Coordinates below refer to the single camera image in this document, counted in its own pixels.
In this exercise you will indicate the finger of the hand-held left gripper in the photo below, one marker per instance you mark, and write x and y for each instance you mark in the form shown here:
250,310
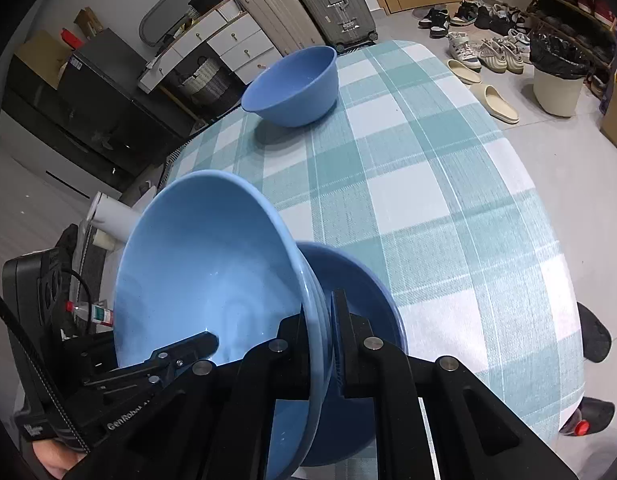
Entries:
188,352
128,417

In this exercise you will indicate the silver suitcase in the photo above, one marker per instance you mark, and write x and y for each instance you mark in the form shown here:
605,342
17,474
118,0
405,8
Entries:
333,5

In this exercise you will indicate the person's left hand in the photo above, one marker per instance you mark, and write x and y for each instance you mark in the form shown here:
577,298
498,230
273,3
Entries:
56,460

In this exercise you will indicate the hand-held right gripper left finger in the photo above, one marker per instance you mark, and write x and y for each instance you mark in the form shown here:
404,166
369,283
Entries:
293,360

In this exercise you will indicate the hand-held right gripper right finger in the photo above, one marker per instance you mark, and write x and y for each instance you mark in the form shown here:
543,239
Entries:
338,350

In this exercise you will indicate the grey arched mirror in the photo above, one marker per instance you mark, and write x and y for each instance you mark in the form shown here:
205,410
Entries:
163,17

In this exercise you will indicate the beige suitcase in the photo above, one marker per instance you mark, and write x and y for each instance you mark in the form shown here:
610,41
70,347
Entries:
278,15

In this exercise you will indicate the pile of shoes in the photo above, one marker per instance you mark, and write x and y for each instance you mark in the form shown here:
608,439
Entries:
488,50

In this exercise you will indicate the printed cardboard box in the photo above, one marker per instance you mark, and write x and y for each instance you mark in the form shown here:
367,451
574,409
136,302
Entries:
615,125

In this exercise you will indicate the white curtain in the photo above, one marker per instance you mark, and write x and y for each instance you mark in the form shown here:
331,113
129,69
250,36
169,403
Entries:
18,210

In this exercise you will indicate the patterned white rug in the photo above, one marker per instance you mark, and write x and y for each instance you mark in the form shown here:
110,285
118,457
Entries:
171,170

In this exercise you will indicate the white wardrobe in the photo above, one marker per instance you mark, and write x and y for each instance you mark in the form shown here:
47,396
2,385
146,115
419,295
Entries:
33,160

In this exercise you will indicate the red capped water bottle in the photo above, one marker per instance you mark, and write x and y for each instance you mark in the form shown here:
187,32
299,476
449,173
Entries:
96,314

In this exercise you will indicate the blue bowl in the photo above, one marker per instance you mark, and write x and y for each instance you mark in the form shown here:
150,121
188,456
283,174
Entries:
361,287
198,270
298,95

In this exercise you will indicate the grey mattress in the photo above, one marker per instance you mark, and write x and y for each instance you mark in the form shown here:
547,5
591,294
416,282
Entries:
96,270

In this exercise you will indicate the black slipper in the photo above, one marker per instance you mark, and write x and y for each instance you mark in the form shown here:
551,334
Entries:
595,332
595,410

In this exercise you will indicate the cream cup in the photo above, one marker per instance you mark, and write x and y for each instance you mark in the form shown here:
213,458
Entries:
104,240

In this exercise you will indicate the small cardboard box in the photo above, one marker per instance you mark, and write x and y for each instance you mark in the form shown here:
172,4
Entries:
88,22

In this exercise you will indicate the wooden shoe rack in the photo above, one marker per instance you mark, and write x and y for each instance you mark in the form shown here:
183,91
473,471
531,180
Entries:
578,42

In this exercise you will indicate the black trash bag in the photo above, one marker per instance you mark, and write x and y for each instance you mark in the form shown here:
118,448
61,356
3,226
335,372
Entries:
560,55

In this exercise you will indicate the woven laundry basket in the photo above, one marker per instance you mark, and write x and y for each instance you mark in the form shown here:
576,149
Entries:
203,82

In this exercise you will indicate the white lidded bin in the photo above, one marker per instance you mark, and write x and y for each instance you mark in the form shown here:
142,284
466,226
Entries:
111,215

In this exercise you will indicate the red box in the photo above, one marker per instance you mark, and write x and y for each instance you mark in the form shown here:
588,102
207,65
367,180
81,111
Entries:
71,36

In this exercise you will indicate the white desk with drawers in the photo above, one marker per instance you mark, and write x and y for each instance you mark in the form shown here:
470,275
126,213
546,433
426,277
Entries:
238,42

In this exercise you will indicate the large tan cardboard box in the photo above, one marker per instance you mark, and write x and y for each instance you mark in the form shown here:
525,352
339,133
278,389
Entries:
41,60

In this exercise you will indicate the dark grey refrigerator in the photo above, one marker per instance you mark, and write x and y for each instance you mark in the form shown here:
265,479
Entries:
128,95

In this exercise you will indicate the black glass wardrobe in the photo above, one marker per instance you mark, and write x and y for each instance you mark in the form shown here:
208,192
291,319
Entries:
43,110

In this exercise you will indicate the beige slide sandal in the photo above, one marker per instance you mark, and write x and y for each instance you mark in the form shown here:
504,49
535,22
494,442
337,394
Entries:
495,105
466,72

